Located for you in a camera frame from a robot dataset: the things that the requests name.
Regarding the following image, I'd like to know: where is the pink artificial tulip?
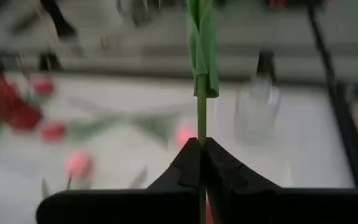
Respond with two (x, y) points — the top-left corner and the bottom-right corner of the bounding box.
(185, 0), (221, 224)
(174, 124), (198, 149)
(65, 150), (94, 190)

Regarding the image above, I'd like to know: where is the clear glass vase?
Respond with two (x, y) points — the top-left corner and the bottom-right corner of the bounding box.
(233, 74), (282, 146)

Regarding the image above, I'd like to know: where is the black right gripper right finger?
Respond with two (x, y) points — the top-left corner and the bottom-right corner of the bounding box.
(203, 136), (358, 224)

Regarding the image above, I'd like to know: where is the red artificial flower bunch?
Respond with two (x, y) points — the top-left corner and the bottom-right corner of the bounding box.
(0, 68), (44, 131)

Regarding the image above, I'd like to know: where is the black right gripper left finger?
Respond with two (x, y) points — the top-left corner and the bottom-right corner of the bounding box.
(35, 138), (203, 224)

